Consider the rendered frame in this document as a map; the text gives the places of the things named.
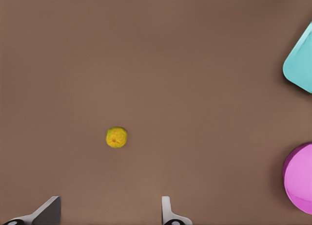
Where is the pink plate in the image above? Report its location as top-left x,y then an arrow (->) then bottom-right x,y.
282,142 -> 312,215

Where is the small orange fruit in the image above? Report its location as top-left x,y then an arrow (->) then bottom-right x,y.
105,126 -> 128,149

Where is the teal tray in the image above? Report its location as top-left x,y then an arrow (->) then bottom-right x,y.
282,21 -> 312,94

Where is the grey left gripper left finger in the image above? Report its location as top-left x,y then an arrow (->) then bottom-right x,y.
1,196 -> 61,225

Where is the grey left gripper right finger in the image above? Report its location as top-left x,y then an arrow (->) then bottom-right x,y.
161,196 -> 193,225

